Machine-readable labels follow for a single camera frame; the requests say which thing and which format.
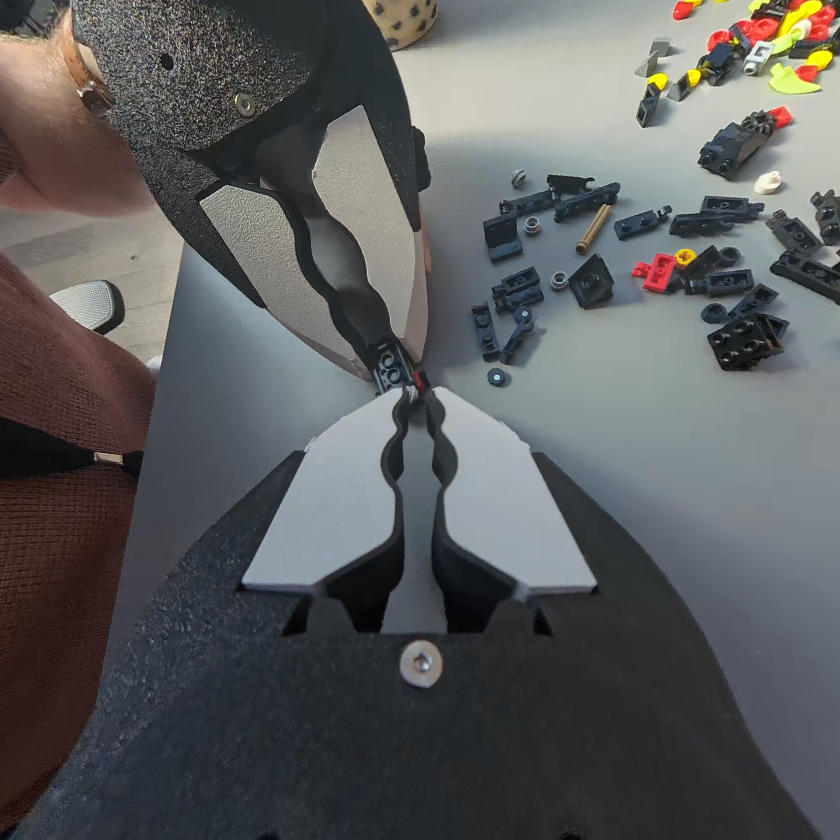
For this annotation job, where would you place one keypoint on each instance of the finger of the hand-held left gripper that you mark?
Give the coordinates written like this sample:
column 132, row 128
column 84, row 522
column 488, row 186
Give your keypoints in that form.
column 380, row 210
column 262, row 249

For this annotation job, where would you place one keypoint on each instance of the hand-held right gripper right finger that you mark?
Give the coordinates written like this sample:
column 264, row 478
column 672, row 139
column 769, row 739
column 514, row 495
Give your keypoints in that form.
column 505, row 518

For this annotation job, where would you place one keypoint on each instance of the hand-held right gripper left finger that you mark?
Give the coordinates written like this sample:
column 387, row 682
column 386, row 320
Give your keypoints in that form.
column 328, row 518

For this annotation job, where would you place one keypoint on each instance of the grey round toy stud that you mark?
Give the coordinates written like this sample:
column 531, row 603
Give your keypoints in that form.
column 560, row 281
column 411, row 395
column 531, row 226

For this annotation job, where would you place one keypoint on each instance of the small black toy brick car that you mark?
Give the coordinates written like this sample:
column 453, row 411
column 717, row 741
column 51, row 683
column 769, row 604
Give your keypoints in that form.
column 390, row 364

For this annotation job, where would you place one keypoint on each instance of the person's left forearm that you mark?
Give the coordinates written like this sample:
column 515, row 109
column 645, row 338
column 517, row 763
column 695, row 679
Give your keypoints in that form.
column 46, row 131

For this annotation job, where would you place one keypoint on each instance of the grey desk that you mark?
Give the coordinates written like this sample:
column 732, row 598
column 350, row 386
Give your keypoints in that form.
column 623, row 492

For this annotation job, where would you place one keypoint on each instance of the person's left hand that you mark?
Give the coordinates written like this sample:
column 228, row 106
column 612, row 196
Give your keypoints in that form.
column 428, row 259

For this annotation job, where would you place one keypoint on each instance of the small black round tile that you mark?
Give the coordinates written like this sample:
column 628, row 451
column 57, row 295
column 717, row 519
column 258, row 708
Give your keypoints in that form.
column 497, row 376

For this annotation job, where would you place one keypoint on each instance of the grey mesh chair armrest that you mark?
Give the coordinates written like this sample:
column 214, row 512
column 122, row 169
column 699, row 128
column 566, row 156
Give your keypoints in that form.
column 88, row 305

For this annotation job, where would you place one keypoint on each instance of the beige spotted cup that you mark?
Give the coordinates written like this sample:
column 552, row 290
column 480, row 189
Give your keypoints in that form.
column 407, row 19

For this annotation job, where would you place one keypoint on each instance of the tan toy bar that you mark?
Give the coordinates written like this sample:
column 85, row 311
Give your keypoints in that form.
column 594, row 228

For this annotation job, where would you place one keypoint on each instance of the person's brown sweater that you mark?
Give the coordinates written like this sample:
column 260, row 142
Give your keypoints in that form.
column 59, row 590

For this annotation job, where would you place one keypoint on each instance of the red clip brick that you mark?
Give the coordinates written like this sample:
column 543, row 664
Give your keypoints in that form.
column 656, row 272

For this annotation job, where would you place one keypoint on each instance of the pile of dark toy bricks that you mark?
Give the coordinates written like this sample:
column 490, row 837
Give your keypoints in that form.
column 745, row 341

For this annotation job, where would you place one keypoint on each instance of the yellow round brick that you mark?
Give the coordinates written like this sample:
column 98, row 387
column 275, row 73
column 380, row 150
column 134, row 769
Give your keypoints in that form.
column 686, row 254

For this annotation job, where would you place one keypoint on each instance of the small white toy piece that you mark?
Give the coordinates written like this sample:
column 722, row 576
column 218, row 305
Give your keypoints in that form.
column 768, row 182

